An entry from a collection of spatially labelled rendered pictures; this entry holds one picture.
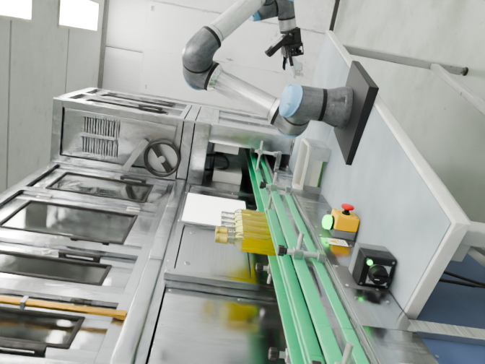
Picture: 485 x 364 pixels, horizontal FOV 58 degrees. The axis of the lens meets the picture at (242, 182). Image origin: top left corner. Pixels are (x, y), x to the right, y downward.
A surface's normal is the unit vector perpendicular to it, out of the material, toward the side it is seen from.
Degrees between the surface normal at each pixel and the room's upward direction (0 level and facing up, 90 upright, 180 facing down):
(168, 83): 90
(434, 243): 0
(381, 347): 90
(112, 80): 90
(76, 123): 90
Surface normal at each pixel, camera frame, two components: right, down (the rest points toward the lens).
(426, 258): -0.98, -0.15
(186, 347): 0.18, -0.95
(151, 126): 0.04, 0.29
